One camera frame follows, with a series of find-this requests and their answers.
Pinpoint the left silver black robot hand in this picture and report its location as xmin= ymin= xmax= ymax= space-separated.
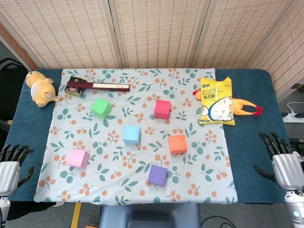
xmin=0 ymin=143 xmax=35 ymax=197

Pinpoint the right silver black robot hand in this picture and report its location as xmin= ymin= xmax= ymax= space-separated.
xmin=253 ymin=132 xmax=304 ymax=190

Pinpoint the pink foam cube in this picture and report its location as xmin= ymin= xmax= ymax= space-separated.
xmin=66 ymin=148 xmax=91 ymax=170

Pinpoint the orange foam cube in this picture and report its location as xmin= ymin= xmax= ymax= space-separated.
xmin=168 ymin=134 xmax=187 ymax=155

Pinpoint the green foam cube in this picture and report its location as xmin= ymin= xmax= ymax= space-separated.
xmin=90 ymin=98 xmax=112 ymax=120

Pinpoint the red foam cube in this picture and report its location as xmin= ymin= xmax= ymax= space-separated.
xmin=154 ymin=99 xmax=172 ymax=120

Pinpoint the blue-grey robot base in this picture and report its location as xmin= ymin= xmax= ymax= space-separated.
xmin=98 ymin=203 xmax=201 ymax=228

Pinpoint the white power strip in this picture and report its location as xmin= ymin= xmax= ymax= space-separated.
xmin=281 ymin=113 xmax=304 ymax=124

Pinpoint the yellow rubber chicken toy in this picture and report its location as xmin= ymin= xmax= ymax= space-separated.
xmin=192 ymin=89 xmax=264 ymax=117

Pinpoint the floral printed tablecloth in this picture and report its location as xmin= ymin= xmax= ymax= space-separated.
xmin=34 ymin=68 xmax=238 ymax=206

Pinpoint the yellow plush animal toy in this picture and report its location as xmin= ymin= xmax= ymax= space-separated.
xmin=25 ymin=70 xmax=63 ymax=108

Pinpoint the yellow marshmallow bag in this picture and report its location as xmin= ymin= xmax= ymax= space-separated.
xmin=199 ymin=76 xmax=236 ymax=126

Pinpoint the black chair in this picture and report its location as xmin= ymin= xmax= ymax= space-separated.
xmin=0 ymin=58 xmax=29 ymax=122

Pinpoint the small metal tin box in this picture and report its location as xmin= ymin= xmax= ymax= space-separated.
xmin=63 ymin=76 xmax=86 ymax=98

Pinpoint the light blue foam cube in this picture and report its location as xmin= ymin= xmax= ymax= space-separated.
xmin=123 ymin=125 xmax=141 ymax=145

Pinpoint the long dark red box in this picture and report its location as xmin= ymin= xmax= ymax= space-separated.
xmin=66 ymin=80 xmax=131 ymax=93

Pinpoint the purple foam cube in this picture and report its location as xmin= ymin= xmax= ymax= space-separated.
xmin=147 ymin=164 xmax=169 ymax=188

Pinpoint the woven bamboo folding screen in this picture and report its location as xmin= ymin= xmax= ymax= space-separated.
xmin=0 ymin=0 xmax=304 ymax=100

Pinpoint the white charger cable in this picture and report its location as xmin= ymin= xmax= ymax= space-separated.
xmin=286 ymin=102 xmax=304 ymax=115

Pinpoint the black floor cable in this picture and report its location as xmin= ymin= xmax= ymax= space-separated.
xmin=201 ymin=215 xmax=237 ymax=228

